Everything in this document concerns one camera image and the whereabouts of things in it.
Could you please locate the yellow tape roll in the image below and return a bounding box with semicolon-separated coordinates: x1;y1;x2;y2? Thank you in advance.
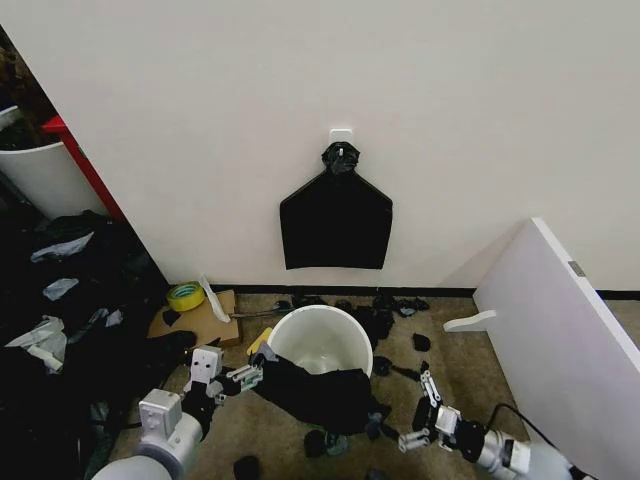
165;281;207;313

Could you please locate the yellow flat scrap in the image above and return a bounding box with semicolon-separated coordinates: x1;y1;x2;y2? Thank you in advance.
247;335;274;359

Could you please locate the small grey plastic scrap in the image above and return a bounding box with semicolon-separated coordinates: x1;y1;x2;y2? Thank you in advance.
41;276;81;302

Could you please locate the pile of black bags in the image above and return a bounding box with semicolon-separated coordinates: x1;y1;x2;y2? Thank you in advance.
0;209;199;480

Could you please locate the crumpled white plastic bag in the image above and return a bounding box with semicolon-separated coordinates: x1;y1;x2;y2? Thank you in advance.
4;314;69;375

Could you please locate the white curved board foot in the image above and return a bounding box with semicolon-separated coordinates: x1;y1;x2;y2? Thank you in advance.
442;309;499;333

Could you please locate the crumpled grey plastic bag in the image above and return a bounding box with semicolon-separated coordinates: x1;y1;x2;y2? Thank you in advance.
30;233;95;265

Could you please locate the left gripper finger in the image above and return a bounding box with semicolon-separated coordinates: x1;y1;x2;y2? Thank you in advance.
217;375;263;402
226;362;266;384

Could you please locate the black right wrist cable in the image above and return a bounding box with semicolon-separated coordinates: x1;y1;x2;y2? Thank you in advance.
486;403;557;447

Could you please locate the white round trash bin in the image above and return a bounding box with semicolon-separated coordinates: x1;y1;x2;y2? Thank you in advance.
266;305;374;380

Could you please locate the large white plant pot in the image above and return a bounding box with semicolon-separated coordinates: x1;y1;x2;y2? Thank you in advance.
0;105;109;220

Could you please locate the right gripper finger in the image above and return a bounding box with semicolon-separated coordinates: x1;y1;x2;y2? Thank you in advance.
368;412;433;454
418;360;442;409

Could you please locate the black garbage bag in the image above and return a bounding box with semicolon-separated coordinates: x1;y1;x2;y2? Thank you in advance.
253;356;387;437

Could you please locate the flat black bag on hook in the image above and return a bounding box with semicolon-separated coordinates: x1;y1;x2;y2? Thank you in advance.
279;141;395;272

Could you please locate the large white board panel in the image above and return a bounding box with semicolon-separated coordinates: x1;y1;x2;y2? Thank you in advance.
471;216;640;480

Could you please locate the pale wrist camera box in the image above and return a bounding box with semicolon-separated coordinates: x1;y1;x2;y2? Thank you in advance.
433;404;462;438
190;345;222;384

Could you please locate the brown cardboard sheet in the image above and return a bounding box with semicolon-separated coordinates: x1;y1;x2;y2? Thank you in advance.
146;289;244;350

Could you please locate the white paper strip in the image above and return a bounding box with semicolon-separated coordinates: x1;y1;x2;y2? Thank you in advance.
199;273;232;324

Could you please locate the red metal frame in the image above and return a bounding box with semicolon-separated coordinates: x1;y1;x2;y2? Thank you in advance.
41;115;132;222

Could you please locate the grey green plastic scrap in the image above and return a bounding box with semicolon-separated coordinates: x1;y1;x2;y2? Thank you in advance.
324;432;350;458

